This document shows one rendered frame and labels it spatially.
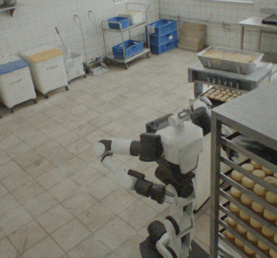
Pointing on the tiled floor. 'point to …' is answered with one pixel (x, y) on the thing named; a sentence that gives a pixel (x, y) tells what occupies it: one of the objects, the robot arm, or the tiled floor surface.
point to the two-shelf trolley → (123, 41)
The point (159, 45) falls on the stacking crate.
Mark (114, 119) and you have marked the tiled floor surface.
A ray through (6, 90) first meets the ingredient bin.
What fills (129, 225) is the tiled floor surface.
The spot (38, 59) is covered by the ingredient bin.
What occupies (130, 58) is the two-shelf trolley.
